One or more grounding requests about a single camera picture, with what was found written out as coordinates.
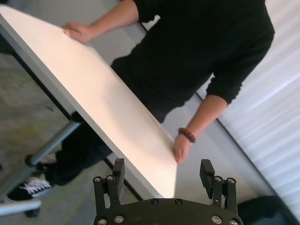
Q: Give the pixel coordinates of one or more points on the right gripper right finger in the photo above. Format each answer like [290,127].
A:
[207,175]

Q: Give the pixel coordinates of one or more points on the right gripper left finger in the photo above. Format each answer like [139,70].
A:
[117,178]

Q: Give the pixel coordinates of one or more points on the white rectangular table top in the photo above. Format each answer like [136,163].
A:
[93,89]

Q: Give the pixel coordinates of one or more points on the person left forearm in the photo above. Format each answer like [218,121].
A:
[206,114]

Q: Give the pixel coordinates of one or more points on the person right forearm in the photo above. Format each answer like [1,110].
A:
[110,21]

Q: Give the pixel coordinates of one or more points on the person left hand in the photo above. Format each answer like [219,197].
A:
[181,150]

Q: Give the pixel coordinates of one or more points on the person right hand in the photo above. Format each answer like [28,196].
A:
[78,32]

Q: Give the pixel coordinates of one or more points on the silver table column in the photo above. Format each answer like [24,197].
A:
[56,143]

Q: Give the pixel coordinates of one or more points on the black sneaker white laces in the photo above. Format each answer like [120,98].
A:
[30,187]
[48,160]

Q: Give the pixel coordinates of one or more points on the black bag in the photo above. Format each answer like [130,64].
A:
[269,211]

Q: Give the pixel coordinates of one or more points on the person black shirt torso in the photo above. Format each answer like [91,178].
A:
[192,47]

